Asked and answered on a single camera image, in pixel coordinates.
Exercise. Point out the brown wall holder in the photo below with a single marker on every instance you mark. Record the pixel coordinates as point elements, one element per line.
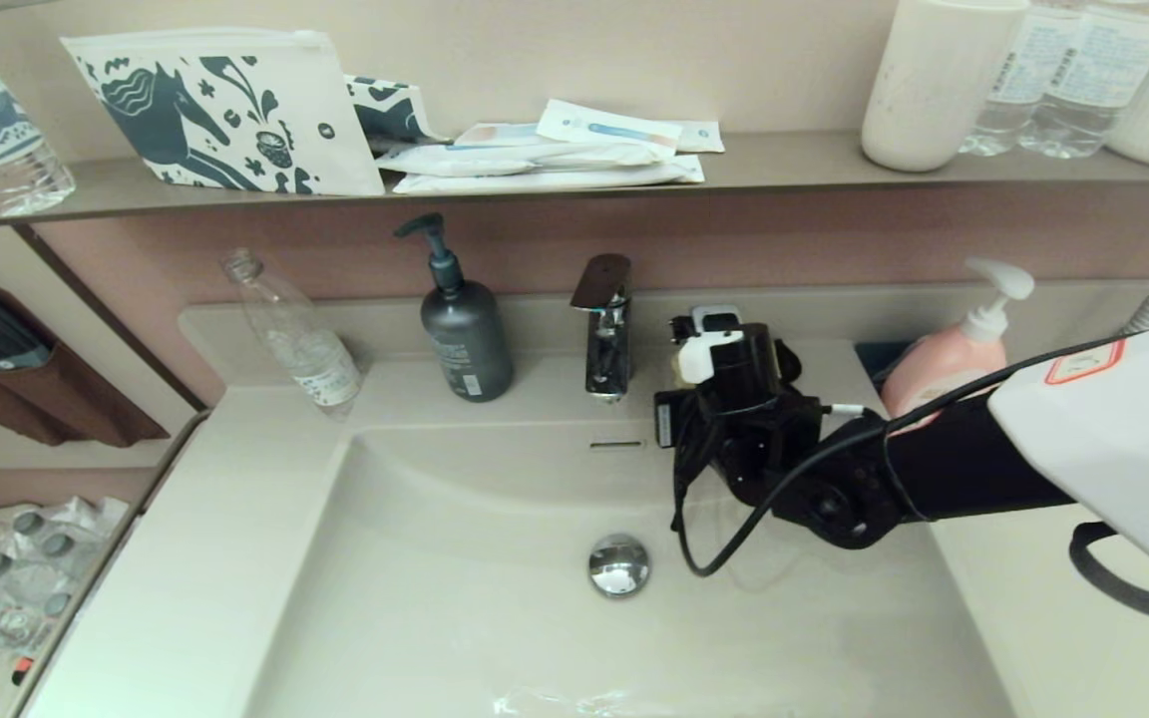
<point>76,399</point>

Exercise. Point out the water bottle with white label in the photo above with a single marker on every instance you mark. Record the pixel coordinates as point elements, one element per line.
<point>1096,83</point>
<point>1021,90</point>

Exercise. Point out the pale pink packet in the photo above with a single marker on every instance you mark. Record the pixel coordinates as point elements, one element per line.
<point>500,135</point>

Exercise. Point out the chrome faucet with lever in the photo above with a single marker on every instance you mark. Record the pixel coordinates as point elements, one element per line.
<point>609,359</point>

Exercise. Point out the small horse print pouch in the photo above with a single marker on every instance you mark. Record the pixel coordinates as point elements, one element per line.
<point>390,113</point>

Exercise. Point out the plastic wrapped bottle pack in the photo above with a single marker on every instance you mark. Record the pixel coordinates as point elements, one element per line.
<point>31,568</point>

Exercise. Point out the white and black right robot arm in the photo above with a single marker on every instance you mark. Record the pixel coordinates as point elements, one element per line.
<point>1113,429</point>

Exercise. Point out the grey wall shelf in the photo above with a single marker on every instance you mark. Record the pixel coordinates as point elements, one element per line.
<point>784,163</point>

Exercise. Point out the tall white cup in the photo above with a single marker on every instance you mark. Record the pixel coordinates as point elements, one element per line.
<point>927,90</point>

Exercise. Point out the dark grey pump bottle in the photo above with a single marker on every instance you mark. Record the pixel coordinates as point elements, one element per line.
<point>468,344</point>

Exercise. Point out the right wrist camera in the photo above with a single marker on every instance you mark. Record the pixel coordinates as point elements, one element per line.
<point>739,364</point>

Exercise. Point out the white ceramic sink basin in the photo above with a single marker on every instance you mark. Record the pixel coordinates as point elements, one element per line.
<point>385,598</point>

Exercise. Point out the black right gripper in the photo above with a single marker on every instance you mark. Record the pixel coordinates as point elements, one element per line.
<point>764,439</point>

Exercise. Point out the pink soap pump bottle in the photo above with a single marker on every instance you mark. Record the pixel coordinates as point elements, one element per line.
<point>944,359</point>

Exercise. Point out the small white packet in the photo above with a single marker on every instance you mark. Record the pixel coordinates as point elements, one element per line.
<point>704,137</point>

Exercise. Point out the white packet with blue stripe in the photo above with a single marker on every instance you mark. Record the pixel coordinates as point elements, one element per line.
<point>609,130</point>

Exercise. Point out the chrome drain stopper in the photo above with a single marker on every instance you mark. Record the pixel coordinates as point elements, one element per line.
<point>619,565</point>

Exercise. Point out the small blue object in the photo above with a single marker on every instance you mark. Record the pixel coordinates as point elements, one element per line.
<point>874,359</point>

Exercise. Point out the clear empty plastic bottle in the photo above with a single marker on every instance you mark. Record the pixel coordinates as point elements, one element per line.
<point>307,351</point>

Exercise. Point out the large horse print pouch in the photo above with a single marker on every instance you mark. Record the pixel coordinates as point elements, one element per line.
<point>318,92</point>

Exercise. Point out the long white plastic packet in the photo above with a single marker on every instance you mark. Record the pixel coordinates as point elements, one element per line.
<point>520,159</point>
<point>560,180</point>

